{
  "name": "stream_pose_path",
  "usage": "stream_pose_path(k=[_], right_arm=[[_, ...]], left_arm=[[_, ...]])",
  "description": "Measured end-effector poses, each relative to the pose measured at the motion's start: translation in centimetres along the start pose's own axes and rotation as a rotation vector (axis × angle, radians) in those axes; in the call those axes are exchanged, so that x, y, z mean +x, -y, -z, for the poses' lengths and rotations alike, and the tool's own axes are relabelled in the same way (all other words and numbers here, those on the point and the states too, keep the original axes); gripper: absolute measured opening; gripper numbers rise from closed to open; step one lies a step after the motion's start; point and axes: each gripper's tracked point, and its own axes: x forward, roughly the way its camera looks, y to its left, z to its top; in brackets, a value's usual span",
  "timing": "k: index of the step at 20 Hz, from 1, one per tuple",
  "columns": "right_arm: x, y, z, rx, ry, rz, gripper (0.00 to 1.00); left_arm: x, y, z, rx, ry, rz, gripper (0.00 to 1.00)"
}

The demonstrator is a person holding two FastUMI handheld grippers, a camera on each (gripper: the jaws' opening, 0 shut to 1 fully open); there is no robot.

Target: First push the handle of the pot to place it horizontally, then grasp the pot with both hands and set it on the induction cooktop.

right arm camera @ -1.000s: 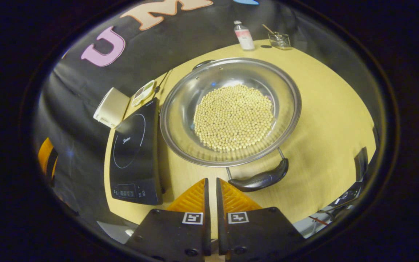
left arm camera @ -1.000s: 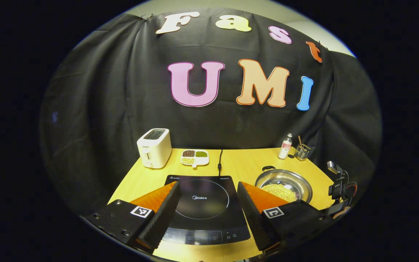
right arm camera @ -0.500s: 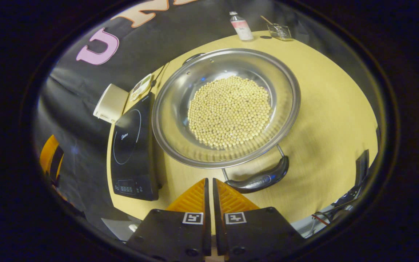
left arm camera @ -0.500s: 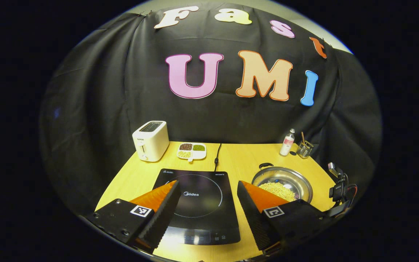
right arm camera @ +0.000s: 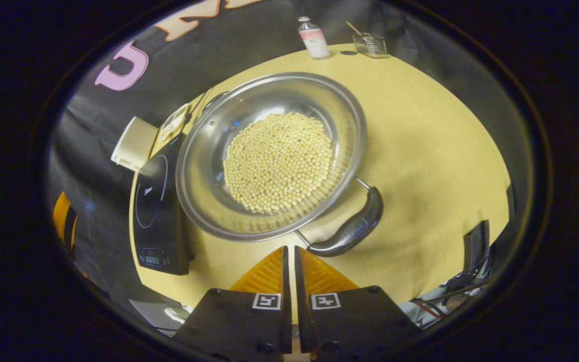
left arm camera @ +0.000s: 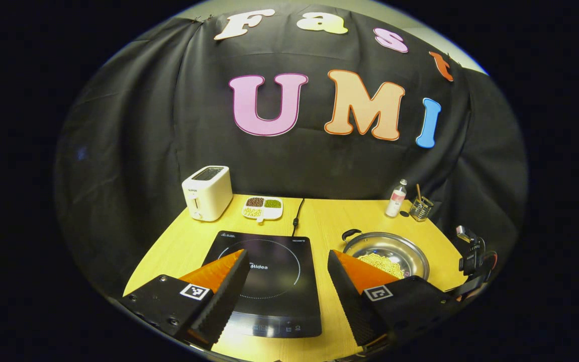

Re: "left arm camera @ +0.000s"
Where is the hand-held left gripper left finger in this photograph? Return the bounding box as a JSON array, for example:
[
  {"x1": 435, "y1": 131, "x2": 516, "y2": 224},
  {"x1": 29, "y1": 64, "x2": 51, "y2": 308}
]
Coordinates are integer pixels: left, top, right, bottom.
[{"x1": 119, "y1": 249, "x2": 251, "y2": 351}]

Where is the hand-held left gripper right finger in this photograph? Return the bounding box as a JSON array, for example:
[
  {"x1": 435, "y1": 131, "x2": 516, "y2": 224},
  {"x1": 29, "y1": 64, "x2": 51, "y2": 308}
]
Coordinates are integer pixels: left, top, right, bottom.
[{"x1": 327, "y1": 250, "x2": 463, "y2": 352}]

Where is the black power cable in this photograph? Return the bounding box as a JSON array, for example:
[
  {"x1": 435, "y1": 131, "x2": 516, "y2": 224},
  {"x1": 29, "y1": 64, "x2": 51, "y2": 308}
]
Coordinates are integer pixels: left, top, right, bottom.
[{"x1": 292, "y1": 198, "x2": 306, "y2": 237}]

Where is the white toaster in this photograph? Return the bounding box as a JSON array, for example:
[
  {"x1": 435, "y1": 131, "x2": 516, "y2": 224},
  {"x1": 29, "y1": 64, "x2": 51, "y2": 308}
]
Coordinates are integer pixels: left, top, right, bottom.
[{"x1": 181, "y1": 165, "x2": 233, "y2": 222}]

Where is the metal wire holder basket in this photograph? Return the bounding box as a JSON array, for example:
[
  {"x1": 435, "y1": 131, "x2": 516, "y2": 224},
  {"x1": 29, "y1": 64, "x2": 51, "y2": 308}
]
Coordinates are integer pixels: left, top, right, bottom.
[{"x1": 409, "y1": 195, "x2": 434, "y2": 222}]

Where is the pile of yellow beans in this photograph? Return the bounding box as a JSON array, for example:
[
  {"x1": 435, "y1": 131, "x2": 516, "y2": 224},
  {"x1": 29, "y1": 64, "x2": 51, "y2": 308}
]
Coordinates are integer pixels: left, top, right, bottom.
[{"x1": 357, "y1": 253, "x2": 406, "y2": 280}]

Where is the black induction cooktop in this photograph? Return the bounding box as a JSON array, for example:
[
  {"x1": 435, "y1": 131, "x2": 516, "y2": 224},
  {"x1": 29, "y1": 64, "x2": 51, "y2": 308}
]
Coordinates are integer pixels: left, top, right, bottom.
[{"x1": 202, "y1": 231, "x2": 322, "y2": 339}]

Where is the steel pot with black handles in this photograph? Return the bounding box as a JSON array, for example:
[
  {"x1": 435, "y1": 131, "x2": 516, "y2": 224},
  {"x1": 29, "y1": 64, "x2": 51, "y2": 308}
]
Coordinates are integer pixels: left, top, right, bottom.
[{"x1": 341, "y1": 229, "x2": 430, "y2": 282}]

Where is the white divided dish with beans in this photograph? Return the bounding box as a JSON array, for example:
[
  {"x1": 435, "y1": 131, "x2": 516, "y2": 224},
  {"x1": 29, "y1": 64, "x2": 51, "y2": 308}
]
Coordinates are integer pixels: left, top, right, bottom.
[{"x1": 242, "y1": 196, "x2": 284, "y2": 223}]

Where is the clear bottle with white label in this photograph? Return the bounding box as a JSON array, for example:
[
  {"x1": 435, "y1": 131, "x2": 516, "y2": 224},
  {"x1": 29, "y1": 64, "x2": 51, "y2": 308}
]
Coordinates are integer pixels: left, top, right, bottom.
[{"x1": 385, "y1": 179, "x2": 408, "y2": 218}]

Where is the black backdrop cloth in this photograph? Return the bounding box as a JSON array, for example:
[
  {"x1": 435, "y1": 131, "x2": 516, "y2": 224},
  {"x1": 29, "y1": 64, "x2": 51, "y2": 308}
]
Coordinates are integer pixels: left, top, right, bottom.
[{"x1": 53, "y1": 4, "x2": 529, "y2": 297}]

